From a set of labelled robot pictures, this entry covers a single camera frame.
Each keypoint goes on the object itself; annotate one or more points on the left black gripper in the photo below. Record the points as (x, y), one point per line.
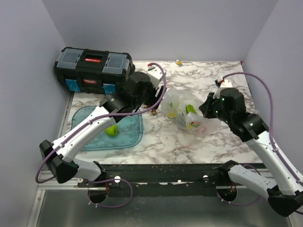
(155, 99)

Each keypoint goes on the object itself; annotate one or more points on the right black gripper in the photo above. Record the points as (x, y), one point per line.
(205, 107)

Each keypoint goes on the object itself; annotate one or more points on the translucent white plastic bag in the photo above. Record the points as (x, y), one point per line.
(182, 107)

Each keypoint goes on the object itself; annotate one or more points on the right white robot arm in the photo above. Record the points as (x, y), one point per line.
(284, 192)

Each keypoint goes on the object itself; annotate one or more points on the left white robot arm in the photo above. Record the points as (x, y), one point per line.
(142, 92)

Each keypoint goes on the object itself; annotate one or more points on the red fake fruit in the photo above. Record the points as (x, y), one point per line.
(195, 124)

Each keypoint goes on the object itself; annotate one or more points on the green fake fruit in bag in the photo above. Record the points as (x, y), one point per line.
(190, 109)

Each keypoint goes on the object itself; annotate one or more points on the teal transparent plastic tray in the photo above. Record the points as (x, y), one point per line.
(130, 133)

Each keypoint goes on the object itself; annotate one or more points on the small yellow blue object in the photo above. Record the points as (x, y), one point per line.
(179, 63)

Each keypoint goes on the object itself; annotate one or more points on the black plastic toolbox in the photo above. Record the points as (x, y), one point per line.
(93, 71)

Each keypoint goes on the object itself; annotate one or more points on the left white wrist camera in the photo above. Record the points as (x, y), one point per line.
(155, 75)

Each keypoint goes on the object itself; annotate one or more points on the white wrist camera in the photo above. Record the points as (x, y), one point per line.
(222, 84)
(155, 75)

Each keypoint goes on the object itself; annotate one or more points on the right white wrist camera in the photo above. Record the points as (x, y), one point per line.
(222, 84)

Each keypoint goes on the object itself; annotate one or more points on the black metal base rail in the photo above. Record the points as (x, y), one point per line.
(162, 180)

